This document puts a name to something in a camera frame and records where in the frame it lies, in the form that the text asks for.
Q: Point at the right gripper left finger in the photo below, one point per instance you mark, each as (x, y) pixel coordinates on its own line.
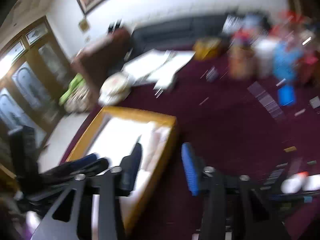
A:
(70, 217)

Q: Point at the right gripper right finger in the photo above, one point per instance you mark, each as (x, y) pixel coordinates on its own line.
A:
(234, 207)

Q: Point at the white plastic bottle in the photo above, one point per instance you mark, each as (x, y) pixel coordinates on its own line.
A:
(300, 182)

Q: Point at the purple velvet table cloth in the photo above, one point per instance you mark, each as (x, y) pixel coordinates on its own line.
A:
(230, 129)

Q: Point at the yellow gold tray box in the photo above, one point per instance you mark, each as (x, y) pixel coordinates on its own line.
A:
(113, 132)

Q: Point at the green cloth pile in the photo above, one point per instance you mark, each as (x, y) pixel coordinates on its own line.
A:
(75, 83)

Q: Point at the wooden glass door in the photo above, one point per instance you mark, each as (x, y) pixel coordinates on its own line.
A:
(35, 73)

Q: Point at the blue battery pack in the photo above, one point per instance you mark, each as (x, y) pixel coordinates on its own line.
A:
(286, 95)

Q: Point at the brown armchair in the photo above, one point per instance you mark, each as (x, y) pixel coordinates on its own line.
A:
(95, 60)

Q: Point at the clear jar orange contents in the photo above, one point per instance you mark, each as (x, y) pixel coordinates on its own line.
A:
(241, 59)

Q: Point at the blue cartoon label jar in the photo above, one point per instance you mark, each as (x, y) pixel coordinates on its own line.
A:
(284, 61)

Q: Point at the white papers stack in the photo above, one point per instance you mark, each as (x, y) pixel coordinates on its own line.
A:
(155, 66)

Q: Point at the white plastic jar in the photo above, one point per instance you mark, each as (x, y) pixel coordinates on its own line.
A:
(264, 50)

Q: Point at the black leather sofa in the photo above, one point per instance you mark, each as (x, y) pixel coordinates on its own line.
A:
(180, 32)

